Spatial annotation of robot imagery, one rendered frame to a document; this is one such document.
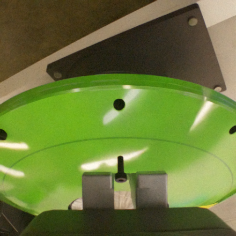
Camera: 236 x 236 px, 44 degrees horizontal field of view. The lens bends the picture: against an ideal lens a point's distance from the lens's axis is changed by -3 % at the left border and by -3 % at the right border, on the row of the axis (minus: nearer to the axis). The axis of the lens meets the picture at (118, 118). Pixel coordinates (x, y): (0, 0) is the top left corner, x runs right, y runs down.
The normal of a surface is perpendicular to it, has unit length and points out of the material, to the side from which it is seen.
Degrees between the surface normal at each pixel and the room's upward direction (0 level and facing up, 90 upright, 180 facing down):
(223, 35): 0
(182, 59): 0
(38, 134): 24
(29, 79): 90
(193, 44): 0
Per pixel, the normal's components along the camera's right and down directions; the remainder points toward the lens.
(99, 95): -0.01, 0.49
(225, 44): 0.02, 0.80
